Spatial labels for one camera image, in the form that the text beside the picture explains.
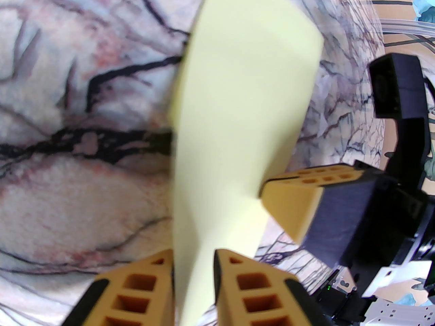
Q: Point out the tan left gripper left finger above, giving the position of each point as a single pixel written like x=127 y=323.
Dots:
x=166 y=284

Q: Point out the pale yellow paper sheet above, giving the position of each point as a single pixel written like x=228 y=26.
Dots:
x=238 y=97

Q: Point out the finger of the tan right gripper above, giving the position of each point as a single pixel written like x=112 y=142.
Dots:
x=353 y=169
x=289 y=209

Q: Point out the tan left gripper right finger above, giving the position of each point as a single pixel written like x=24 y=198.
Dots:
x=227 y=290

